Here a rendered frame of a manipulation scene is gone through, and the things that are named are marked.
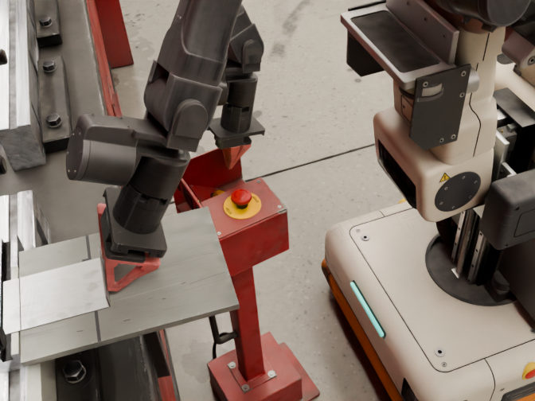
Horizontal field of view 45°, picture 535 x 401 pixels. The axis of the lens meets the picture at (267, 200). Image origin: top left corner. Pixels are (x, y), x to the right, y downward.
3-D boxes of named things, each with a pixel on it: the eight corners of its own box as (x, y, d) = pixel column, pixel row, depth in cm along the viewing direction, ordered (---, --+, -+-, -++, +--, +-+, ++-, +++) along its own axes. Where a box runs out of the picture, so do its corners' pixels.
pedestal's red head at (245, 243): (290, 250, 129) (287, 184, 117) (219, 282, 124) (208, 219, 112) (244, 192, 142) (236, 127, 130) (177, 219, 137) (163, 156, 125)
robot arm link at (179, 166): (200, 161, 71) (185, 131, 75) (142, 153, 67) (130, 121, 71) (177, 208, 74) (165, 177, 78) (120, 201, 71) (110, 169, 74)
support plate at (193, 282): (240, 309, 79) (239, 304, 79) (23, 367, 75) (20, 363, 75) (208, 210, 92) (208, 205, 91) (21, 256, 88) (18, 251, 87)
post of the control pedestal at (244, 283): (265, 373, 170) (250, 237, 132) (247, 383, 169) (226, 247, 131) (255, 358, 174) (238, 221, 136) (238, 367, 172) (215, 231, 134)
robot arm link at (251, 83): (264, 76, 115) (250, 62, 118) (229, 80, 112) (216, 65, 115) (259, 110, 119) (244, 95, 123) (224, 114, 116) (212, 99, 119)
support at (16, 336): (26, 367, 78) (18, 353, 76) (20, 368, 77) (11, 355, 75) (25, 279, 87) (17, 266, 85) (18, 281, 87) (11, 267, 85)
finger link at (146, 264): (86, 301, 77) (111, 246, 72) (82, 258, 82) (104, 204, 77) (140, 306, 80) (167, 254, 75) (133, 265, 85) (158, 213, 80)
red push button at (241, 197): (256, 209, 122) (255, 196, 119) (238, 218, 121) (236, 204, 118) (247, 197, 124) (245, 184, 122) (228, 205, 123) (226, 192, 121)
